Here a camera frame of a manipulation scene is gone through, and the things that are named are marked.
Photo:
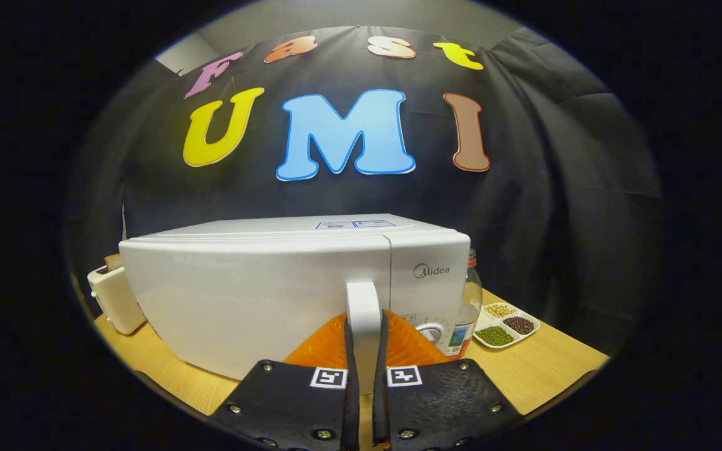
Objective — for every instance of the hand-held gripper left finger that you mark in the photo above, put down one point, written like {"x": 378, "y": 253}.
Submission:
{"x": 351, "y": 401}

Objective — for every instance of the clear plastic water bottle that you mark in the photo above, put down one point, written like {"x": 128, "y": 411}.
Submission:
{"x": 469, "y": 300}

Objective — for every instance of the white microwave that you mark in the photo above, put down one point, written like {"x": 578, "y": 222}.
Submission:
{"x": 242, "y": 294}

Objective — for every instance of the white divided bean dish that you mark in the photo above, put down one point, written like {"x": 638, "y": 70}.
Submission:
{"x": 511, "y": 326}

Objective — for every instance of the toasted bread slice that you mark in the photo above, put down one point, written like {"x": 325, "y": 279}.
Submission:
{"x": 112, "y": 262}

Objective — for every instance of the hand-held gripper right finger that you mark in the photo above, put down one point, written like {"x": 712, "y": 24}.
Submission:
{"x": 380, "y": 401}

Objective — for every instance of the white toaster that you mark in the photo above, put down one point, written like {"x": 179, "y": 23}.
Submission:
{"x": 113, "y": 300}

